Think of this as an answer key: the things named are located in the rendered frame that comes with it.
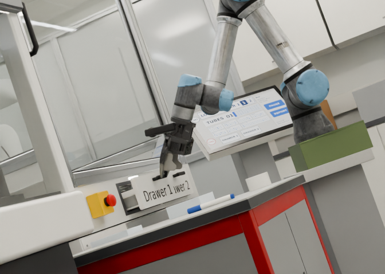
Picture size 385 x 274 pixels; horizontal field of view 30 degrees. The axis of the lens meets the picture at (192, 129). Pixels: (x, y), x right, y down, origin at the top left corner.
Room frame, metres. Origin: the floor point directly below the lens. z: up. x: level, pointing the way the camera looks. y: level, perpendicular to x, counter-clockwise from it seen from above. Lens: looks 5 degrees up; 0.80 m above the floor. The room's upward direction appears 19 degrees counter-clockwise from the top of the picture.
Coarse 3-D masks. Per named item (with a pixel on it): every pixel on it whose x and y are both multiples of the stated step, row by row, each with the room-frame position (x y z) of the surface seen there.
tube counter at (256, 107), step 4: (256, 104) 3.48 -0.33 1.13; (244, 108) 3.45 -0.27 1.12; (248, 108) 3.45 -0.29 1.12; (252, 108) 3.45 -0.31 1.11; (256, 108) 3.45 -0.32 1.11; (260, 108) 3.45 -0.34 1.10; (232, 112) 3.43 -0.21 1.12; (236, 112) 3.43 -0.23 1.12; (240, 112) 3.43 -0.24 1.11; (244, 112) 3.43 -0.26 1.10; (248, 112) 3.43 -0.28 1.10; (228, 116) 3.41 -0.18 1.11; (232, 116) 3.41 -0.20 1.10; (236, 116) 3.41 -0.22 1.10
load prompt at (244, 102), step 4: (240, 100) 3.50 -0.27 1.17; (244, 100) 3.50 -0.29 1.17; (248, 100) 3.50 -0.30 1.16; (252, 100) 3.50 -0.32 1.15; (232, 104) 3.47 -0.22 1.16; (236, 104) 3.47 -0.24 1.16; (240, 104) 3.47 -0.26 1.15; (244, 104) 3.47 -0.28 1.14; (248, 104) 3.47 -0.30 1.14; (232, 108) 3.45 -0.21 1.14; (236, 108) 3.45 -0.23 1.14; (200, 112) 3.43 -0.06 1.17; (220, 112) 3.43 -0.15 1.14; (224, 112) 3.43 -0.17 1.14; (200, 116) 3.41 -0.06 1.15; (204, 116) 3.41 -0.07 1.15; (208, 116) 3.41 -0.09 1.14
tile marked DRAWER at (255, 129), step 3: (255, 126) 3.37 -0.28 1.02; (246, 129) 3.35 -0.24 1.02; (249, 129) 3.35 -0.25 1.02; (252, 129) 3.35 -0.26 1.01; (255, 129) 3.35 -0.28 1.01; (258, 129) 3.35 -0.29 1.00; (243, 132) 3.34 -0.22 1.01; (246, 132) 3.34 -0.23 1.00; (249, 132) 3.34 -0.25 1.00; (252, 132) 3.34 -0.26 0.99; (255, 132) 3.34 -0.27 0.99; (243, 135) 3.32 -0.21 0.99; (246, 135) 3.32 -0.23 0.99; (249, 135) 3.32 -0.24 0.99
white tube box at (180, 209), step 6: (210, 192) 2.17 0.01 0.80; (192, 198) 2.12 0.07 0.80; (198, 198) 2.11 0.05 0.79; (204, 198) 2.13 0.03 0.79; (210, 198) 2.15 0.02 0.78; (180, 204) 2.14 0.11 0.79; (186, 204) 2.13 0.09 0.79; (192, 204) 2.12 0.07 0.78; (198, 204) 2.11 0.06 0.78; (168, 210) 2.16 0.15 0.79; (174, 210) 2.15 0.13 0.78; (180, 210) 2.14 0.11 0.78; (186, 210) 2.13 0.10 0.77; (168, 216) 2.17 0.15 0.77; (174, 216) 2.16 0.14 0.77
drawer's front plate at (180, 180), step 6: (186, 174) 2.95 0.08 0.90; (174, 180) 2.82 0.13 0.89; (180, 180) 2.87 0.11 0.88; (186, 180) 2.93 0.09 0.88; (174, 186) 2.80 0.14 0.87; (180, 186) 2.85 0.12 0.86; (186, 186) 2.91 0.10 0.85; (180, 192) 2.83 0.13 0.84; (186, 192) 2.89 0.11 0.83; (192, 192) 2.95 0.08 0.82
